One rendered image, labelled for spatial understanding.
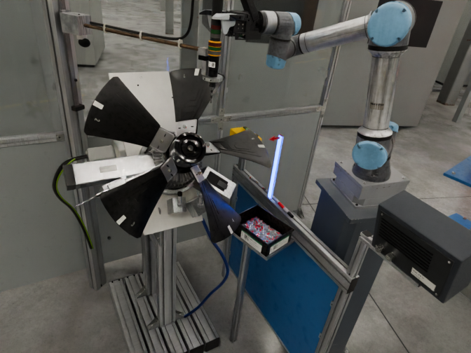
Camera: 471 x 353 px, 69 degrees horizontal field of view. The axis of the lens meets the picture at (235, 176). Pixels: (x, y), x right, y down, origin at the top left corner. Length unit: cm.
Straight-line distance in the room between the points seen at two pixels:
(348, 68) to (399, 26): 374
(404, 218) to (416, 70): 451
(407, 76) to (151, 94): 433
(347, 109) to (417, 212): 408
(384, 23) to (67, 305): 212
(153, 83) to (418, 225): 116
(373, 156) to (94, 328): 172
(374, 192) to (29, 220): 175
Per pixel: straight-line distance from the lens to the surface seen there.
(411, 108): 570
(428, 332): 260
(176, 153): 121
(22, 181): 205
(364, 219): 144
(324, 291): 155
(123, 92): 125
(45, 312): 237
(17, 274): 242
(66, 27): 159
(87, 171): 132
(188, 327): 207
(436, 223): 109
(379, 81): 122
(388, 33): 117
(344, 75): 490
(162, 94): 159
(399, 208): 110
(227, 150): 132
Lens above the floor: 177
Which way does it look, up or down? 31 degrees down
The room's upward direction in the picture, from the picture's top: 7 degrees clockwise
